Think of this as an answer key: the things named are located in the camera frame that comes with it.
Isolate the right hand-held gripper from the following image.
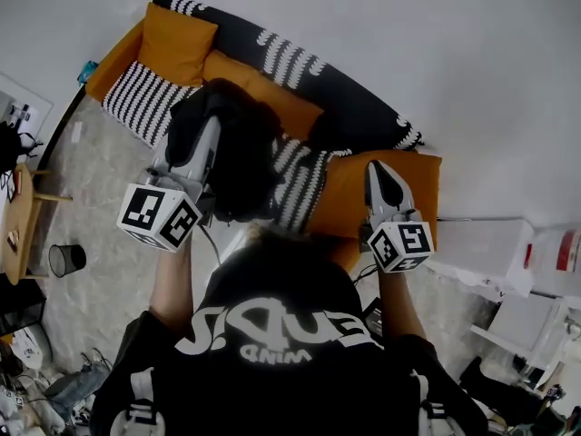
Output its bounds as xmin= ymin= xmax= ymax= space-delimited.
xmin=361 ymin=160 xmax=437 ymax=274

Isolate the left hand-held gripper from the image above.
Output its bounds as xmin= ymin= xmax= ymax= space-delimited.
xmin=116 ymin=114 xmax=224 ymax=253

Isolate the black garment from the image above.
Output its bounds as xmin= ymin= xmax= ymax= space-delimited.
xmin=165 ymin=77 xmax=285 ymax=224

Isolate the orange sofa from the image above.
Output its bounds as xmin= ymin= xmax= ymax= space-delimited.
xmin=84 ymin=0 xmax=444 ymax=273

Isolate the person's right forearm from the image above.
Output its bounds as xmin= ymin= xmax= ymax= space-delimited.
xmin=375 ymin=266 xmax=428 ymax=343

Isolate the person's left forearm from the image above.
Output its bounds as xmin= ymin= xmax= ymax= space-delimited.
xmin=148 ymin=237 xmax=212 ymax=336

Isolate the orange square cushion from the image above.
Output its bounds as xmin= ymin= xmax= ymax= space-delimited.
xmin=136 ymin=1 xmax=220 ymax=88
xmin=304 ymin=150 xmax=444 ymax=245

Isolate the black white striped throw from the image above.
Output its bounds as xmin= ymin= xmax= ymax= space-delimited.
xmin=271 ymin=135 xmax=354 ymax=235
xmin=101 ymin=59 xmax=202 ymax=149

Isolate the white box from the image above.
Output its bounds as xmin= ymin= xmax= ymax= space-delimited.
xmin=434 ymin=216 xmax=537 ymax=298

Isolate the black blanket white pattern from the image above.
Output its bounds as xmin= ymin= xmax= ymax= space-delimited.
xmin=152 ymin=0 xmax=426 ymax=152

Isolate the black floor device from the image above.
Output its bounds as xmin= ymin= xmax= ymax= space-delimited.
xmin=361 ymin=296 xmax=386 ymax=338

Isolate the teal object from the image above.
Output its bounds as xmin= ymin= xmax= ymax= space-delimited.
xmin=76 ymin=60 xmax=100 ymax=86

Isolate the white package red label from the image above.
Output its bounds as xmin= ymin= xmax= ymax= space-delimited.
xmin=521 ymin=223 xmax=581 ymax=297

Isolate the white shelf unit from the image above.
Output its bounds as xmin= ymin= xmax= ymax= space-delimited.
xmin=468 ymin=292 xmax=574 ymax=383

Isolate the black bag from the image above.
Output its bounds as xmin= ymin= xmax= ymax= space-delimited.
xmin=0 ymin=120 xmax=45 ymax=177

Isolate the round wooden table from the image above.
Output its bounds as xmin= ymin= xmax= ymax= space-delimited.
xmin=0 ymin=163 xmax=74 ymax=286

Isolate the person's black printed t-shirt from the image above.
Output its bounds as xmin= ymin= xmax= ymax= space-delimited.
xmin=89 ymin=233 xmax=490 ymax=436

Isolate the black boot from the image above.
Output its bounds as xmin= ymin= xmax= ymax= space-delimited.
xmin=458 ymin=355 xmax=548 ymax=428

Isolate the black storage box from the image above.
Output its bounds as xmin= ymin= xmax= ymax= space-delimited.
xmin=0 ymin=272 xmax=48 ymax=337

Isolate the gray crumpled cloth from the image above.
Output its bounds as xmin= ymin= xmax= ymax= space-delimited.
xmin=44 ymin=362 xmax=112 ymax=422

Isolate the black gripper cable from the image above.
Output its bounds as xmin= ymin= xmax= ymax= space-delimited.
xmin=198 ymin=223 xmax=223 ymax=267

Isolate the black wire wastebasket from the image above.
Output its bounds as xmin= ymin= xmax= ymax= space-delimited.
xmin=47 ymin=243 xmax=88 ymax=279

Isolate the white harness strap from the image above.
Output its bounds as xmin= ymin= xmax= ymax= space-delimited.
xmin=410 ymin=369 xmax=467 ymax=436
xmin=109 ymin=366 xmax=167 ymax=436

